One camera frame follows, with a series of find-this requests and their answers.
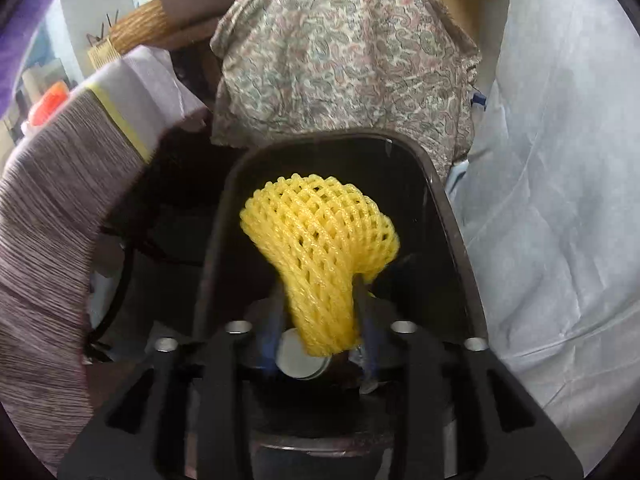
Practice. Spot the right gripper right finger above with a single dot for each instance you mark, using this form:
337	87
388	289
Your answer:
455	400

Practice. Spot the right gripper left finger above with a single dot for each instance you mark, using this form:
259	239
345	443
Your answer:
183	395

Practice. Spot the woven wicker basket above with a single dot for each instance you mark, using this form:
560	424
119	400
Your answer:
143	25

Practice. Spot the paisley floral cloth cover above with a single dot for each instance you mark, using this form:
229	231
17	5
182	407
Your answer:
299	66

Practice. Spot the dark brown trash bin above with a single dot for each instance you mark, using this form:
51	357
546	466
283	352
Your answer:
430	282

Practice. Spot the orange foam fruit net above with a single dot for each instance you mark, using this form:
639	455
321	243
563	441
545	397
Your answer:
48	104

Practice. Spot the yellow foam fruit net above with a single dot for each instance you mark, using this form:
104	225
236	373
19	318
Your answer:
319	234

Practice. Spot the white sheet cover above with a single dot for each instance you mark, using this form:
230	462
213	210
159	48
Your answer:
549	212

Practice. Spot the beige chopstick holder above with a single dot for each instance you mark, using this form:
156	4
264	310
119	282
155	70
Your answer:
101	51

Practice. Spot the blue cup in bin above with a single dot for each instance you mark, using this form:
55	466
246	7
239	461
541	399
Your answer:
293	360

